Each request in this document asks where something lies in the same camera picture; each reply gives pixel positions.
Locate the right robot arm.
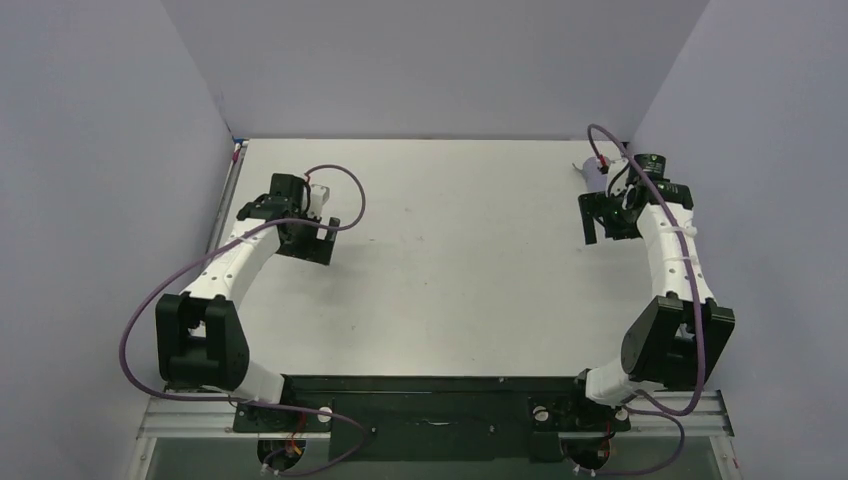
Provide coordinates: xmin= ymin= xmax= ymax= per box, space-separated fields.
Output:
xmin=577 ymin=154 xmax=735 ymax=406

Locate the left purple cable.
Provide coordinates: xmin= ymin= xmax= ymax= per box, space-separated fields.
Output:
xmin=119 ymin=164 xmax=368 ymax=478

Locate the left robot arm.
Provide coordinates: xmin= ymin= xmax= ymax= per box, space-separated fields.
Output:
xmin=155 ymin=173 xmax=336 ymax=404

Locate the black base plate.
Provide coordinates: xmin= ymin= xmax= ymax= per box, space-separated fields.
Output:
xmin=233 ymin=375 xmax=631 ymax=468

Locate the purple umbrella case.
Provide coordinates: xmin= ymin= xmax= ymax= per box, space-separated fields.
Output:
xmin=572 ymin=157 xmax=607 ymax=193

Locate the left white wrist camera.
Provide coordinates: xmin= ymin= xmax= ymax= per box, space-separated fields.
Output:
xmin=306 ymin=184 xmax=330 ymax=219

